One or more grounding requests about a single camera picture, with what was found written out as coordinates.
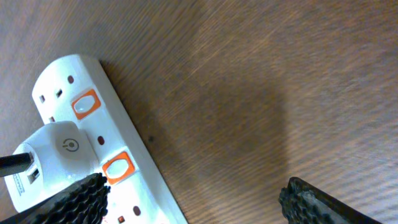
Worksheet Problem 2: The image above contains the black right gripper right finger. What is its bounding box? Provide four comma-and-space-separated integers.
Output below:
278, 177, 381, 224

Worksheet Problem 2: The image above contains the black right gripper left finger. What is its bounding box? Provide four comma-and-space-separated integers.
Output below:
1, 173, 111, 224

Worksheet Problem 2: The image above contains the black USB charging cable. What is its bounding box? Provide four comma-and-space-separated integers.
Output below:
0, 151, 35, 178

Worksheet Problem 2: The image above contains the white USB charger plug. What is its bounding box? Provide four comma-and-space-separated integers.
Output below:
1, 121, 99, 213

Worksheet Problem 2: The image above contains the white power strip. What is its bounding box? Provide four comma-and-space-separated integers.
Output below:
32, 54, 187, 223

